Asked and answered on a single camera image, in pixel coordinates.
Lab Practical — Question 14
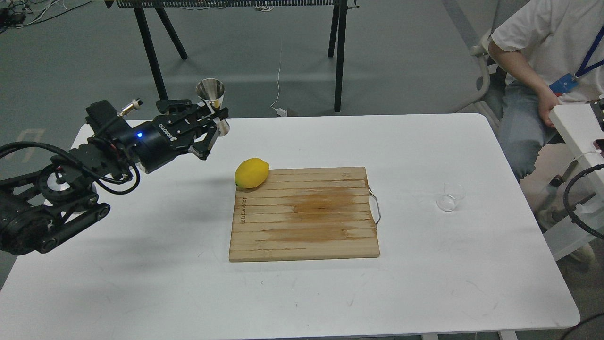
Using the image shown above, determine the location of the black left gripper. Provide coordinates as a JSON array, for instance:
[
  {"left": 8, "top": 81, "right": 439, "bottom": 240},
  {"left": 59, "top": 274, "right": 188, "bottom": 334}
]
[{"left": 131, "top": 99, "right": 229, "bottom": 174}]

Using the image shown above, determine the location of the steel jigger measuring cup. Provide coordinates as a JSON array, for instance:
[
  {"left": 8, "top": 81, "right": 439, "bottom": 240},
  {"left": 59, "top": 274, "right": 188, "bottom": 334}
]
[{"left": 196, "top": 78, "right": 230, "bottom": 137}]

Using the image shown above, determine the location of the small clear glass cup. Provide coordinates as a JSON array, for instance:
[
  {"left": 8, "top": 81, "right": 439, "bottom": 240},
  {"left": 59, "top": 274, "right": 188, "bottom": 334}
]
[{"left": 436, "top": 182, "right": 466, "bottom": 213}]

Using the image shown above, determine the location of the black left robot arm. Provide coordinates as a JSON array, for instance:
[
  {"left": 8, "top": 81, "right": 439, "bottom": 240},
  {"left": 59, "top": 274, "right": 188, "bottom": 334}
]
[{"left": 1, "top": 99, "right": 229, "bottom": 255}]

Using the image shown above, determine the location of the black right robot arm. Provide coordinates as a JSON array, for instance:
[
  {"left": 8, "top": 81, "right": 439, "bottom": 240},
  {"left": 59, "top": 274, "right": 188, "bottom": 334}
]
[{"left": 562, "top": 163, "right": 604, "bottom": 240}]

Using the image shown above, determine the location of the yellow lemon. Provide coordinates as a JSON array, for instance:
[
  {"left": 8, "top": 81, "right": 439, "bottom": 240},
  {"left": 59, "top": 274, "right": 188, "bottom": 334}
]
[{"left": 234, "top": 158, "right": 269, "bottom": 189}]

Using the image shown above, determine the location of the wooden cutting board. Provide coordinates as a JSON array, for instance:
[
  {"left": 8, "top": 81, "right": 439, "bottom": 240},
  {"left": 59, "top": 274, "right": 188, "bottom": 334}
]
[{"left": 229, "top": 167, "right": 380, "bottom": 262}]

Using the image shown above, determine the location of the white office chair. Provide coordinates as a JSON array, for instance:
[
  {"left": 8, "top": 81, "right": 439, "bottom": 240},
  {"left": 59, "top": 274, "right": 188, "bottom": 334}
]
[{"left": 451, "top": 32, "right": 507, "bottom": 133}]

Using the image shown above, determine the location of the seated person in white shirt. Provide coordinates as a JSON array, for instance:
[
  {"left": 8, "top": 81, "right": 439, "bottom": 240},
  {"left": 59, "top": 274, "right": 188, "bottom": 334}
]
[{"left": 488, "top": 0, "right": 604, "bottom": 181}]

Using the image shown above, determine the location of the white side table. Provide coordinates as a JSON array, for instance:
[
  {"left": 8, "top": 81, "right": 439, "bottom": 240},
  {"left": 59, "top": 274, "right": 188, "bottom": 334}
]
[{"left": 544, "top": 100, "right": 604, "bottom": 261}]

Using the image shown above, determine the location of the white charging cable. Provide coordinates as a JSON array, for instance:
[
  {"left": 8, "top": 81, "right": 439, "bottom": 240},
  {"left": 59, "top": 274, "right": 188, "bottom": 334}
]
[{"left": 270, "top": 37, "right": 289, "bottom": 118}]

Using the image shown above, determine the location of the black metal table frame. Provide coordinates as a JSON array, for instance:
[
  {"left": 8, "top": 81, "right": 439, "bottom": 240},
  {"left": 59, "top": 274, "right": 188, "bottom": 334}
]
[{"left": 102, "top": 0, "right": 361, "bottom": 113}]

